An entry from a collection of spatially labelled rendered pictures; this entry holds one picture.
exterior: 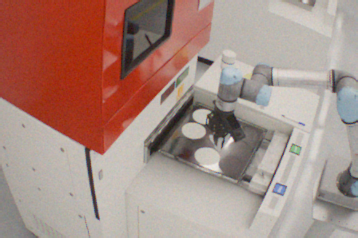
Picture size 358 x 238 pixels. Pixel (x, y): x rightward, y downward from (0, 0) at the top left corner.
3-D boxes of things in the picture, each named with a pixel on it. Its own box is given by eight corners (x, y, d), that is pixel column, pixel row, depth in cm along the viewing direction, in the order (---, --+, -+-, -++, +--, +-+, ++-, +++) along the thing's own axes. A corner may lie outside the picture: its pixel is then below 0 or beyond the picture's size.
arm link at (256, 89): (274, 78, 146) (247, 69, 149) (271, 94, 138) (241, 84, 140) (271, 96, 151) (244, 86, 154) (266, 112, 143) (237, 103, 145)
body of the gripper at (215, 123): (220, 120, 165) (224, 95, 158) (233, 132, 160) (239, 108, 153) (204, 126, 162) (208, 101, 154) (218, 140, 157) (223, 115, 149)
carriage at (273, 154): (247, 190, 168) (248, 185, 166) (272, 138, 193) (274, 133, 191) (263, 196, 165) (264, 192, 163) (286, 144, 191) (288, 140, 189)
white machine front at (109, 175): (95, 218, 152) (84, 148, 126) (185, 107, 210) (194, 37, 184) (101, 221, 151) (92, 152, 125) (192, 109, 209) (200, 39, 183)
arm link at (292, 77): (357, 64, 138) (252, 56, 157) (359, 77, 130) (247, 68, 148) (357, 89, 144) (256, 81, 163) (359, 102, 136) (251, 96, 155)
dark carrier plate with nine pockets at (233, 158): (161, 150, 176) (161, 148, 175) (196, 105, 200) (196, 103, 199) (237, 180, 166) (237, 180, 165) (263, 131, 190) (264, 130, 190)
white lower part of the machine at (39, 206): (28, 234, 225) (-5, 149, 172) (86, 164, 283) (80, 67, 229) (115, 289, 205) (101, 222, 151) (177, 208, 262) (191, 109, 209)
